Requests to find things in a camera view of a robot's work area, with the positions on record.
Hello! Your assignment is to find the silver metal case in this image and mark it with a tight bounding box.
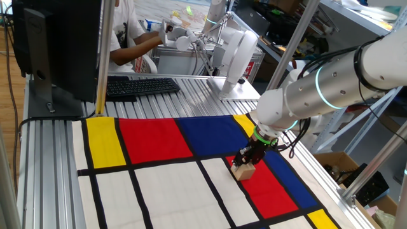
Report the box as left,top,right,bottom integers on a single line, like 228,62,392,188
150,44,265,79

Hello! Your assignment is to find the person in white t-shirt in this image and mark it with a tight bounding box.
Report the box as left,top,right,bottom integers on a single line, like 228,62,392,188
107,0,147,73

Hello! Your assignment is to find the light wooden cube block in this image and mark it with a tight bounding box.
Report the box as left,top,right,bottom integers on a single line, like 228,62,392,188
231,162,256,181

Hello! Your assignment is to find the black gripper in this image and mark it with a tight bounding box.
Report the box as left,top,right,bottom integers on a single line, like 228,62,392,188
231,141,270,171

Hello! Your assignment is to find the bare person forearm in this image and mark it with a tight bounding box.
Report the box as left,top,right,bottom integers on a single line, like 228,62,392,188
109,31,163,66

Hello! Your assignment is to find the grey metal shelf rack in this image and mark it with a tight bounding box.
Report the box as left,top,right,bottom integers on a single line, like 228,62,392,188
310,85,407,156

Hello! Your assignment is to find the pale green plastic bag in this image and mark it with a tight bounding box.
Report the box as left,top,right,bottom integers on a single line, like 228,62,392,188
371,208,399,229

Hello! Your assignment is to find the black equipment case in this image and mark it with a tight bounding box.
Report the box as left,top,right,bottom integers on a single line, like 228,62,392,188
233,0,306,45

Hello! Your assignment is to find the black computer keyboard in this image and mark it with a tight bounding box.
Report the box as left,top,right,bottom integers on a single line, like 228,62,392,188
106,77,181,98

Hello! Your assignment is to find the black monitor power cable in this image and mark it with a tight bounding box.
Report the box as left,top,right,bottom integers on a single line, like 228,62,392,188
17,109,96,150

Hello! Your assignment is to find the colour block patterned cloth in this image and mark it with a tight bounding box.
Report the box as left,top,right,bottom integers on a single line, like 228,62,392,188
72,114,357,229

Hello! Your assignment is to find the brown cardboard box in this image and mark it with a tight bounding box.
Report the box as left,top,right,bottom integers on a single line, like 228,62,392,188
313,151,402,229

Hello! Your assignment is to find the thin black cable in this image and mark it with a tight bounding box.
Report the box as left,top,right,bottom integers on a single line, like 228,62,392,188
2,4,20,195

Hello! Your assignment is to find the white haptic control device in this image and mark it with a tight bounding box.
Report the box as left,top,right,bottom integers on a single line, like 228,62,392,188
158,15,263,102

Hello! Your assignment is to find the black plastic crate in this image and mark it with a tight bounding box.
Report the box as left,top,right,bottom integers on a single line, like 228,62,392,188
340,162,390,208

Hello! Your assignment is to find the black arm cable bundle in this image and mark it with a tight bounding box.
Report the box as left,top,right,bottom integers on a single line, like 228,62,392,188
276,34,407,160

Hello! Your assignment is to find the black computer monitor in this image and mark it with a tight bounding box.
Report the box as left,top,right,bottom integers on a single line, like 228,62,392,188
11,0,102,119

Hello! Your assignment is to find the aluminium frame post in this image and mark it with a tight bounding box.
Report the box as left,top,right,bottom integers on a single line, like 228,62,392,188
266,0,321,90
94,0,116,117
340,122,407,208

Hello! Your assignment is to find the white plastic chair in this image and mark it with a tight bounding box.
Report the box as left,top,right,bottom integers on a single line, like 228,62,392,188
134,50,158,74

